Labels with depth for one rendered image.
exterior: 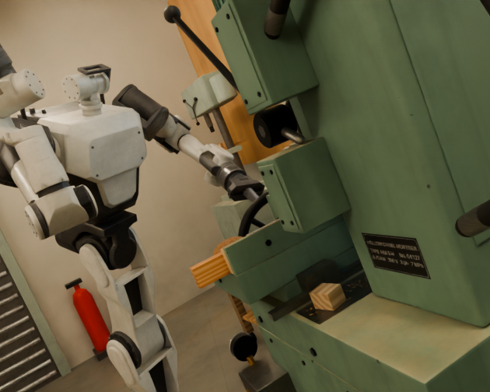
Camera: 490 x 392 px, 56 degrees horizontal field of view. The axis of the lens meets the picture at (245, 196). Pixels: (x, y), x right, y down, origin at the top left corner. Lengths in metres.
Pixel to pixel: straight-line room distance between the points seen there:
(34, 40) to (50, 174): 3.02
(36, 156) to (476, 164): 0.78
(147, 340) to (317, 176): 1.05
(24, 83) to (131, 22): 3.18
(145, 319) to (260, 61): 1.12
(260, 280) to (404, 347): 0.31
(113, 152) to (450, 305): 0.94
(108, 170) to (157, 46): 2.92
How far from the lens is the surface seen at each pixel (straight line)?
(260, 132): 0.75
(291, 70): 0.65
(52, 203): 1.00
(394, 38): 0.57
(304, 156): 0.68
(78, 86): 1.28
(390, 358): 0.64
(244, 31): 0.64
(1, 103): 1.05
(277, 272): 0.86
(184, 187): 3.95
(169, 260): 3.90
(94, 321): 3.65
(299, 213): 0.67
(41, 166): 1.00
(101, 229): 1.40
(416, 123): 0.56
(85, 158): 1.26
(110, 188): 1.33
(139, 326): 1.56
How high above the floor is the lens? 1.13
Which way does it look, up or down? 7 degrees down
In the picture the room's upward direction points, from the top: 23 degrees counter-clockwise
